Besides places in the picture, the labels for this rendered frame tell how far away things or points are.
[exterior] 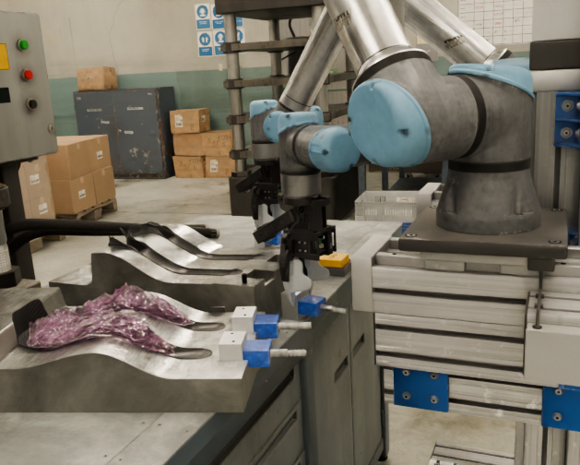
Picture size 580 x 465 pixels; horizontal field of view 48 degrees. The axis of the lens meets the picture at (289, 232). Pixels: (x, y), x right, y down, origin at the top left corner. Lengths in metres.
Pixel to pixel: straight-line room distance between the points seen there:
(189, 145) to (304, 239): 7.06
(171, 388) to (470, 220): 0.49
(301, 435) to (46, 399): 0.65
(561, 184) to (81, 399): 0.84
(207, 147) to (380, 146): 7.28
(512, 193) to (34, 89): 1.43
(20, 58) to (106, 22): 7.19
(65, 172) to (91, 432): 5.00
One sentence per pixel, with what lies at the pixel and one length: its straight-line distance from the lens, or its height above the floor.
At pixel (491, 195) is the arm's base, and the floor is 1.09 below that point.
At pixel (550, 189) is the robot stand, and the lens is 1.20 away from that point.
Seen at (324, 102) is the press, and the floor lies 0.99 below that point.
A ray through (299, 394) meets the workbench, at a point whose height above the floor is 0.58.
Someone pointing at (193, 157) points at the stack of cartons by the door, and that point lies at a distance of 8.20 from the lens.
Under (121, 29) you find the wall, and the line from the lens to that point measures 9.05.
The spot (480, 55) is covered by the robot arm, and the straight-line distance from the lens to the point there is 1.59.
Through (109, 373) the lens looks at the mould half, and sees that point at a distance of 1.01.
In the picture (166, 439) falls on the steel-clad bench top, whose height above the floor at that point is 0.80.
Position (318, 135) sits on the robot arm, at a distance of 1.09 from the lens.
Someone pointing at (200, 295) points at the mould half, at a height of 0.86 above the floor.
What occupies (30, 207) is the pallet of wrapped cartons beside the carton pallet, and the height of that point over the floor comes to 0.35.
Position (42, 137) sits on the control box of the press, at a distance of 2.03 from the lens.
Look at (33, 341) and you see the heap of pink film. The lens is 1.13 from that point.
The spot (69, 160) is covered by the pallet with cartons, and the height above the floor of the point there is 0.61.
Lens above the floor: 1.28
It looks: 14 degrees down
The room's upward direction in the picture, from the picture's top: 3 degrees counter-clockwise
